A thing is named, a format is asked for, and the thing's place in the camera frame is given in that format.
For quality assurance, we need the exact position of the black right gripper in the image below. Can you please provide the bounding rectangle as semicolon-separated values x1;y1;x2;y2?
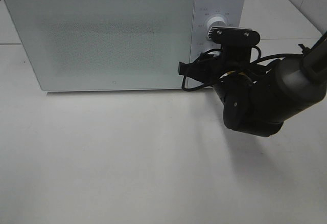
178;51;256;85

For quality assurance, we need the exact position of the white timer knob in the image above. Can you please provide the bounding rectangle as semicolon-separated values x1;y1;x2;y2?
204;49;221;57

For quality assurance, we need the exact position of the white microwave door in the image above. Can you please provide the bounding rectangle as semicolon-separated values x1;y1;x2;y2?
5;0;194;92

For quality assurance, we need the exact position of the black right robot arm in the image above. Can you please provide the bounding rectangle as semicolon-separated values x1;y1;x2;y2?
178;27;326;137

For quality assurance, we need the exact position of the upper white power knob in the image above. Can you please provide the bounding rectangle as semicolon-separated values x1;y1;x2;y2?
206;16;227;30

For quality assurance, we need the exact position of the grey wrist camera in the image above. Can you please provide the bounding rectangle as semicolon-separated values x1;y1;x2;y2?
207;27;261;63

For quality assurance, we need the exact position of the black camera cable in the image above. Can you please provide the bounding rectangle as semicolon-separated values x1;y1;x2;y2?
181;47;284;92

